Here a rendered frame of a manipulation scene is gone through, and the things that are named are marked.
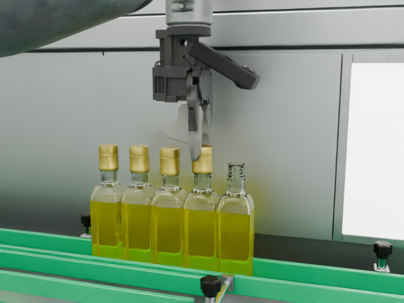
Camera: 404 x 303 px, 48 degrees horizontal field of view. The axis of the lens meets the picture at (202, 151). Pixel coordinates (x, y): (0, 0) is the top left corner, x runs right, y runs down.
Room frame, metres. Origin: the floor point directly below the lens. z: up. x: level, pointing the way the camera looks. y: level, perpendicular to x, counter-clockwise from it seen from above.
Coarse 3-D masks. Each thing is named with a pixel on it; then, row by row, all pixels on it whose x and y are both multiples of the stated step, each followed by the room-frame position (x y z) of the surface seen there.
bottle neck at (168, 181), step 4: (164, 176) 0.75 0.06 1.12; (168, 176) 0.75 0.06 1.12; (172, 176) 0.75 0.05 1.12; (176, 176) 0.75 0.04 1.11; (164, 180) 0.75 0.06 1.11; (168, 180) 0.75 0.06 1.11; (172, 180) 0.75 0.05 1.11; (176, 180) 0.76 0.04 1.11; (164, 184) 0.75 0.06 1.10; (168, 184) 0.75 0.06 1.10; (172, 184) 0.75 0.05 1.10; (176, 184) 0.76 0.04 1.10; (164, 188) 0.75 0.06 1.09; (168, 188) 0.75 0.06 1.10; (172, 188) 0.75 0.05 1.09
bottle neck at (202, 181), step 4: (196, 176) 0.74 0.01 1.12; (200, 176) 0.73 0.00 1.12; (204, 176) 0.73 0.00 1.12; (208, 176) 0.74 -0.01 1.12; (196, 180) 0.74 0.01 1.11; (200, 180) 0.73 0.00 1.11; (204, 180) 0.73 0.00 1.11; (208, 180) 0.74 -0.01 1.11; (196, 184) 0.74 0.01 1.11; (200, 184) 0.73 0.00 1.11; (204, 184) 0.73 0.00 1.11; (208, 184) 0.74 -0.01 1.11; (196, 188) 0.74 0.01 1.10; (200, 188) 0.73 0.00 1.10; (204, 188) 0.73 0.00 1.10; (208, 188) 0.74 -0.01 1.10
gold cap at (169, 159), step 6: (162, 150) 0.75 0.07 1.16; (168, 150) 0.75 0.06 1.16; (174, 150) 0.75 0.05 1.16; (162, 156) 0.75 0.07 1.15; (168, 156) 0.75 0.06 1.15; (174, 156) 0.75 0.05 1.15; (162, 162) 0.75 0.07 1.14; (168, 162) 0.75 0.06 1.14; (174, 162) 0.75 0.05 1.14; (162, 168) 0.75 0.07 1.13; (168, 168) 0.75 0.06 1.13; (174, 168) 0.75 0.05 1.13; (162, 174) 0.75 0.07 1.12; (168, 174) 0.75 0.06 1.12; (174, 174) 0.75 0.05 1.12
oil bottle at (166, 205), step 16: (160, 192) 0.75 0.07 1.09; (176, 192) 0.74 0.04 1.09; (160, 208) 0.74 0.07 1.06; (176, 208) 0.73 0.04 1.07; (160, 224) 0.74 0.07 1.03; (176, 224) 0.73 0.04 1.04; (160, 240) 0.74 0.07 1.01; (176, 240) 0.73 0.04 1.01; (160, 256) 0.74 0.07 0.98; (176, 256) 0.73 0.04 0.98
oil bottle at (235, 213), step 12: (228, 204) 0.71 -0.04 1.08; (240, 204) 0.70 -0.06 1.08; (252, 204) 0.73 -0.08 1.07; (216, 216) 0.71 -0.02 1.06; (228, 216) 0.70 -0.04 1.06; (240, 216) 0.70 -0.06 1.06; (252, 216) 0.73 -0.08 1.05; (216, 228) 0.71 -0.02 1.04; (228, 228) 0.70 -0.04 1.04; (240, 228) 0.70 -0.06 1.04; (252, 228) 0.73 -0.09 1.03; (216, 240) 0.71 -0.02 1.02; (228, 240) 0.70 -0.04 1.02; (240, 240) 0.70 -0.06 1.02; (252, 240) 0.73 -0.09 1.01; (216, 252) 0.71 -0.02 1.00; (228, 252) 0.70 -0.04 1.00; (240, 252) 0.70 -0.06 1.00; (252, 252) 0.73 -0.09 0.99; (216, 264) 0.71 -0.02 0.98; (228, 264) 0.70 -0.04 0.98; (240, 264) 0.70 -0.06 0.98; (252, 264) 0.74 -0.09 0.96; (252, 276) 0.74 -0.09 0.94
